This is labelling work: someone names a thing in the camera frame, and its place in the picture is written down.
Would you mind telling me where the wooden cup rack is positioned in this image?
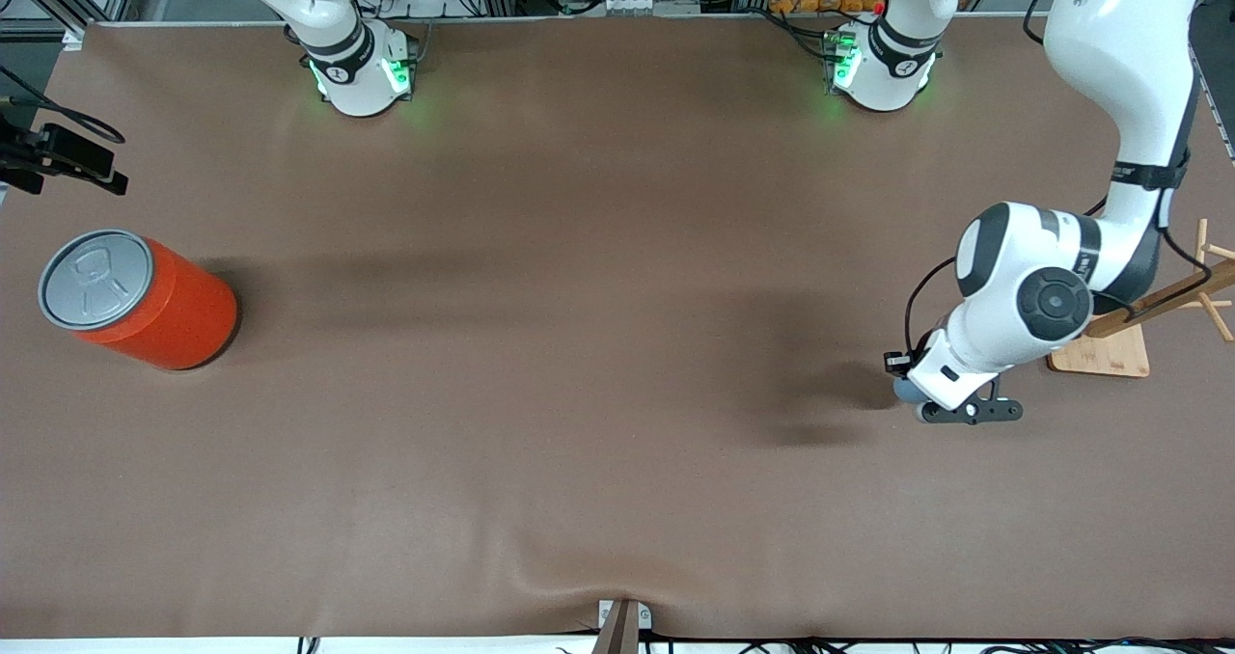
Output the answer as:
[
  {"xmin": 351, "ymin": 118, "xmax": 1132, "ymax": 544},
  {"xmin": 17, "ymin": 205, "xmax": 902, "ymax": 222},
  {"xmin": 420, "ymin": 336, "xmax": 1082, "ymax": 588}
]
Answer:
[{"xmin": 1047, "ymin": 217, "xmax": 1235, "ymax": 378}]

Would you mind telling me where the large orange can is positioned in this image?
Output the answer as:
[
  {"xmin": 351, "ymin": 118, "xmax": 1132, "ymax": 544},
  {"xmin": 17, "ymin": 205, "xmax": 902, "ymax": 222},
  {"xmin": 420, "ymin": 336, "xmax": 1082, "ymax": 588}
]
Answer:
[{"xmin": 38, "ymin": 229, "xmax": 239, "ymax": 372}]

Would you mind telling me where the brown table cloth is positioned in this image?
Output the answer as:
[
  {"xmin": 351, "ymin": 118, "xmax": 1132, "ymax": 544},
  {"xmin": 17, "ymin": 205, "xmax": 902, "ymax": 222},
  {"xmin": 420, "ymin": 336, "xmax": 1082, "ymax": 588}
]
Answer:
[{"xmin": 0, "ymin": 13, "xmax": 1235, "ymax": 641}]

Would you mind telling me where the white power strip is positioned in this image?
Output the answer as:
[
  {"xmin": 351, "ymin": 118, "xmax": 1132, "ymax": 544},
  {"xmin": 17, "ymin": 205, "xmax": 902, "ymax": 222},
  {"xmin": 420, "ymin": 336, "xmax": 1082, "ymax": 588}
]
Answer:
[{"xmin": 560, "ymin": 0, "xmax": 701, "ymax": 16}]

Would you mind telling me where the black left camera cable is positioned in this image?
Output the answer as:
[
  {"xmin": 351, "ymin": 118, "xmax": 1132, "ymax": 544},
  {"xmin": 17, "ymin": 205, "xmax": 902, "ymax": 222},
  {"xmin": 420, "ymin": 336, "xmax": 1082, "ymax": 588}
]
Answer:
[{"xmin": 903, "ymin": 256, "xmax": 957, "ymax": 357}]

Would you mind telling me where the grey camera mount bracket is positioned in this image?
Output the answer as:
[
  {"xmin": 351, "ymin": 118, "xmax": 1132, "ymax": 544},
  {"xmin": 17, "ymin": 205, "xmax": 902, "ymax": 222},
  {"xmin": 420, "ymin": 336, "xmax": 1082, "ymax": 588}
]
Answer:
[{"xmin": 590, "ymin": 598, "xmax": 653, "ymax": 654}]

